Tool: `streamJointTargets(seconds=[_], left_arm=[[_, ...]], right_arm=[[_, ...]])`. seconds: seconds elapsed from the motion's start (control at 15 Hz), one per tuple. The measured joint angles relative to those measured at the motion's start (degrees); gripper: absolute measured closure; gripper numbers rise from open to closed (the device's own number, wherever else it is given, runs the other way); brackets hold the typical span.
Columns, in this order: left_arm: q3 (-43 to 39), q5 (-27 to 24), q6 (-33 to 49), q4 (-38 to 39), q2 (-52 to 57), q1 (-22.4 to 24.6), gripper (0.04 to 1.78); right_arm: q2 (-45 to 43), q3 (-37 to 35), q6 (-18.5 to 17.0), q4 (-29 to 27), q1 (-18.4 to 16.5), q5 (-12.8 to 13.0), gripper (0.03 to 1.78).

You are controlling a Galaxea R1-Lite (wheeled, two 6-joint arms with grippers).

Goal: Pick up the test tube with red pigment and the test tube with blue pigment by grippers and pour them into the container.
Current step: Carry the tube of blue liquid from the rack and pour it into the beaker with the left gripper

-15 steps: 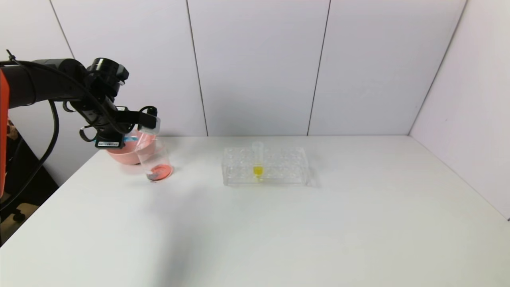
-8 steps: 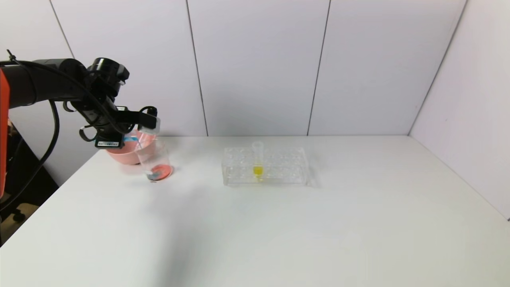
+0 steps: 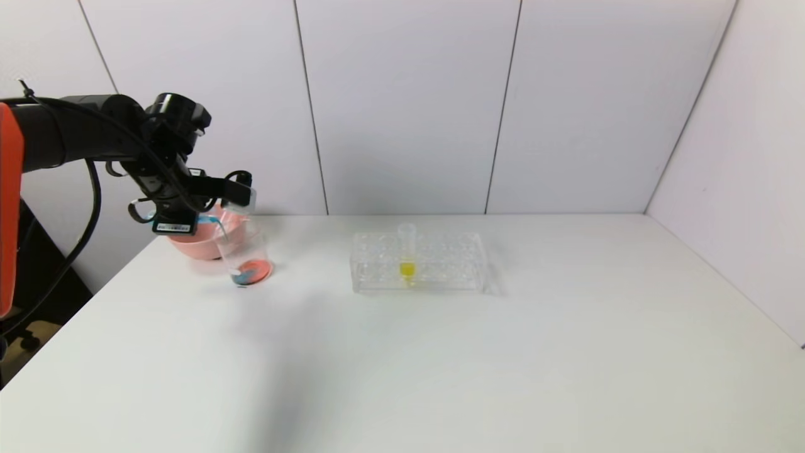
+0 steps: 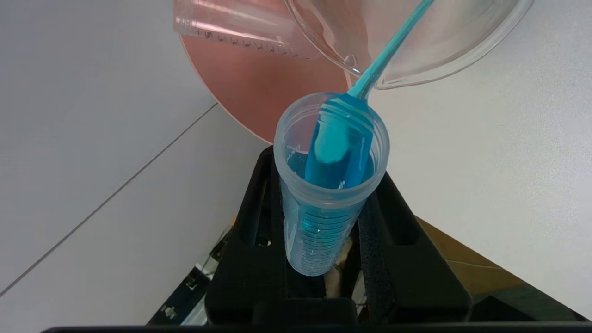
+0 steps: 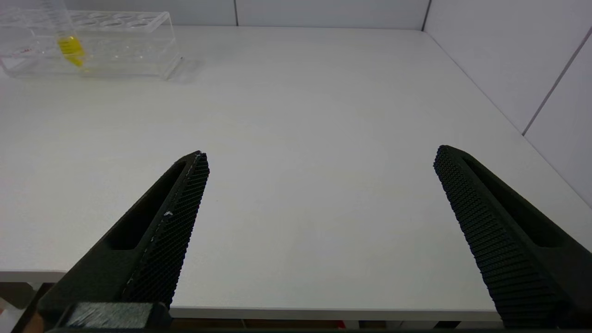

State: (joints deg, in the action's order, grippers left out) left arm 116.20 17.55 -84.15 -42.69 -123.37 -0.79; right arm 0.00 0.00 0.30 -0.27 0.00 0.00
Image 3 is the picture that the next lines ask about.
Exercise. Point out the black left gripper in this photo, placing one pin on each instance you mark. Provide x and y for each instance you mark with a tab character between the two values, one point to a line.
174	224

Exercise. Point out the test tube with blue pigment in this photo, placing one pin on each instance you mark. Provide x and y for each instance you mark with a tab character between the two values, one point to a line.
217	221

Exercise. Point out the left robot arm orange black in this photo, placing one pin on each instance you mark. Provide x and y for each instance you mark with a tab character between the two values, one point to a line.
75	132

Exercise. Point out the test tube with yellow pigment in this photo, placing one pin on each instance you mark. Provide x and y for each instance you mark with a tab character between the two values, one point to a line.
407	270

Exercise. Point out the clear acrylic test tube rack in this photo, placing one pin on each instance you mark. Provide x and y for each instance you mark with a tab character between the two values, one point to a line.
468	277

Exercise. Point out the pink bowl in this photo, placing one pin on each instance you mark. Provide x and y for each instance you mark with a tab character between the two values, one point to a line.
198	248

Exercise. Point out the clear glass beaker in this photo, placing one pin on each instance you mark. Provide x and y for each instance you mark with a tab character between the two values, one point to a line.
251	272

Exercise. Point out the black chair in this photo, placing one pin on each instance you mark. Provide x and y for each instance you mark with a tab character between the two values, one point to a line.
38	277

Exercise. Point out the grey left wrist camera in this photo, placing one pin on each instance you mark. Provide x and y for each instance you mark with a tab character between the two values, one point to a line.
246	198

